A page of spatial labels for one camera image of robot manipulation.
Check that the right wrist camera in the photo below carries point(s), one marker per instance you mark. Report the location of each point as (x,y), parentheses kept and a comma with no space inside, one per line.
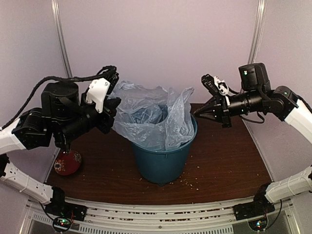
(214,85)

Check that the red floral bowl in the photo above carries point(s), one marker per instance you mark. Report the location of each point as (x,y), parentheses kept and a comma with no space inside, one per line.
(67,163)

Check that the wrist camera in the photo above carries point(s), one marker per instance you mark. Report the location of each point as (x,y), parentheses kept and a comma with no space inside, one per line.
(214,85)
(99,88)

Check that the translucent blue plastic trash bag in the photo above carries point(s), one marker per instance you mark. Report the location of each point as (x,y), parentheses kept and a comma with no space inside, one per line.
(155,119)

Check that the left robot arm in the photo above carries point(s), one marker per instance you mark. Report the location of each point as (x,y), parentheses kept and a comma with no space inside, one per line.
(63,117)

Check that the left aluminium frame post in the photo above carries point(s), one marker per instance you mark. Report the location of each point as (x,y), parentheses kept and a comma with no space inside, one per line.
(61,38)

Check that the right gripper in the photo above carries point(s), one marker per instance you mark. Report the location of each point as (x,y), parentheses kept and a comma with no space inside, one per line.
(221,114)

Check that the right aluminium frame post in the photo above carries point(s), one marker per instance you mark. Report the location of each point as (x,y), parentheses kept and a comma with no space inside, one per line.
(257,30)

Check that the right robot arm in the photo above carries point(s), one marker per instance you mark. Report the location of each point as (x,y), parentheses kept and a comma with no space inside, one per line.
(259,97)

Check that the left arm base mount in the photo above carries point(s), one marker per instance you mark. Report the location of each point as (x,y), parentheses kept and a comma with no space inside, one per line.
(63,217)

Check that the teal plastic trash bin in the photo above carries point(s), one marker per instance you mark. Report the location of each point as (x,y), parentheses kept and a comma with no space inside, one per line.
(163,167)

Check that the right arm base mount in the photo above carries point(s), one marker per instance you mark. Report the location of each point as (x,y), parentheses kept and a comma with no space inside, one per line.
(255,212)

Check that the aluminium frame post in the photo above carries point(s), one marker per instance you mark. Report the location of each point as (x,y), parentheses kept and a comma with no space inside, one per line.
(257,30)
(61,38)

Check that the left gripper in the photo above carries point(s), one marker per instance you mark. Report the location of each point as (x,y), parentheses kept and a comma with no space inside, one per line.
(109,105)

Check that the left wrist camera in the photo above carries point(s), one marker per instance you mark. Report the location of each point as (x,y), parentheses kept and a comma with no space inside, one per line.
(99,88)

